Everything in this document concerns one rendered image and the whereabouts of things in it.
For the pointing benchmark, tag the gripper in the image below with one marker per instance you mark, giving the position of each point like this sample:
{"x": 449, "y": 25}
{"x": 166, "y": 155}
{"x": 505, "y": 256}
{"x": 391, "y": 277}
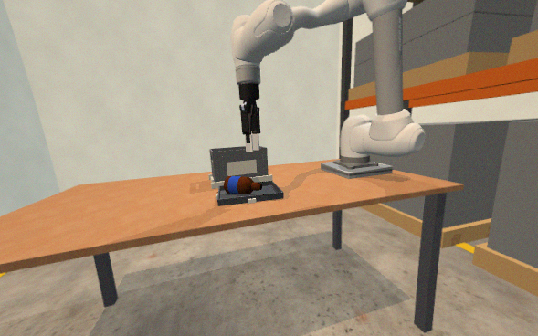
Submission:
{"x": 247, "y": 91}

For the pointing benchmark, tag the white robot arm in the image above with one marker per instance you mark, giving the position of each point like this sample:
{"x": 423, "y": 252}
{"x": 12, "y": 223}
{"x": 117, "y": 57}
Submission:
{"x": 392, "y": 131}

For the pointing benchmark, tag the brown and blue bottle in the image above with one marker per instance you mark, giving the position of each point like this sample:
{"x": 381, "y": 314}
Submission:
{"x": 240, "y": 185}

